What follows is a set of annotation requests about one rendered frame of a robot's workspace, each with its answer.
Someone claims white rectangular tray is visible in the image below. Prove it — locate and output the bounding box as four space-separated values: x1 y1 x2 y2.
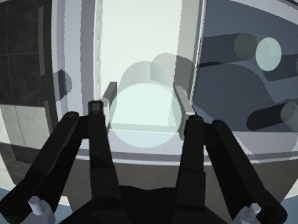
94 0 204 102

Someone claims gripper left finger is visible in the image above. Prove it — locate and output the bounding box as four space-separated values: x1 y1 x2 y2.
0 82 130 224

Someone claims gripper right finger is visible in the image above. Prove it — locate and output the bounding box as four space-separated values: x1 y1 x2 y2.
170 86 288 224

